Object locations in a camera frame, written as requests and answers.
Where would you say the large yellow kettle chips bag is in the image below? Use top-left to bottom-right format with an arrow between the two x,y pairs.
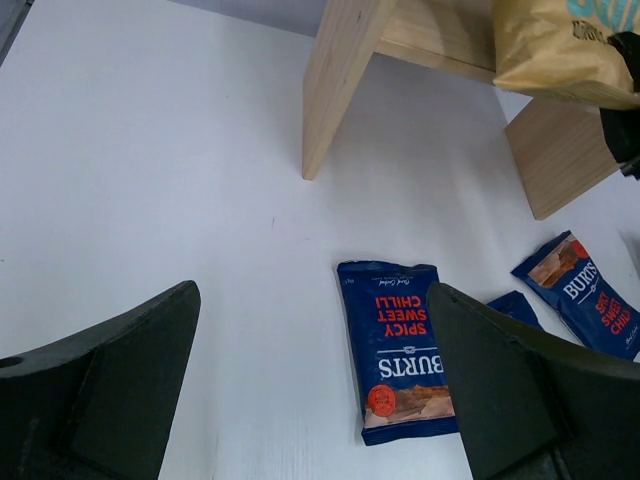
492,1 -> 639,109

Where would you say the right blue Burts chips bag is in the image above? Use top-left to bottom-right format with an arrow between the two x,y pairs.
511,231 -> 639,361

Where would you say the left blue Burts chips bag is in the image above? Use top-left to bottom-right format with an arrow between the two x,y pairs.
337,261 -> 459,446

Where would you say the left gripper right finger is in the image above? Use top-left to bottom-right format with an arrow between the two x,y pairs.
428,282 -> 639,479

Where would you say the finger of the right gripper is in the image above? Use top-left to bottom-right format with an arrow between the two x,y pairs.
600,31 -> 639,180

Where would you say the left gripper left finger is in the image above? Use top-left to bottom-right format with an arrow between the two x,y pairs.
1,280 -> 201,479

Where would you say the wooden two-tier shelf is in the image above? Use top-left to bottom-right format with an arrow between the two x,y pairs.
302,0 -> 618,220

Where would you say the middle blue Burts chips bag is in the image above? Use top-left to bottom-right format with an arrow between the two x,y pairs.
487,290 -> 543,331

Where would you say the blue burts chips bag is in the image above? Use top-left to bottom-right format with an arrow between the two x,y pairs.
337,261 -> 459,446
487,290 -> 543,331
511,231 -> 639,361

